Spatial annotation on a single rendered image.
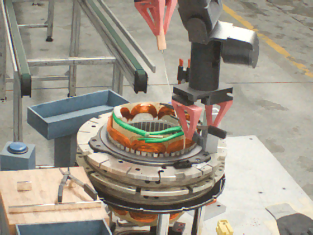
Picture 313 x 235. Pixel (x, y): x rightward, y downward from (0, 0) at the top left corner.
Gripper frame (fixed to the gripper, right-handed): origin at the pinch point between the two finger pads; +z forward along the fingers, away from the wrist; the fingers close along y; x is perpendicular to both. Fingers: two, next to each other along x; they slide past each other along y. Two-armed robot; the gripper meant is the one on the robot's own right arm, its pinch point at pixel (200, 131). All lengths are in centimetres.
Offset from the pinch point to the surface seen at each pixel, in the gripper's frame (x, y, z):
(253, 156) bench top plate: 41, 63, 36
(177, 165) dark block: 1.5, -4.0, 6.7
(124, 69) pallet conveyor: 139, 86, 38
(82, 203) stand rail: 2.3, -25.8, 9.6
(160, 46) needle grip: 12.0, -0.9, -14.2
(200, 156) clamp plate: 2.2, 2.8, 6.9
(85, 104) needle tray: 47.9, 5.2, 10.5
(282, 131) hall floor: 162, 228, 105
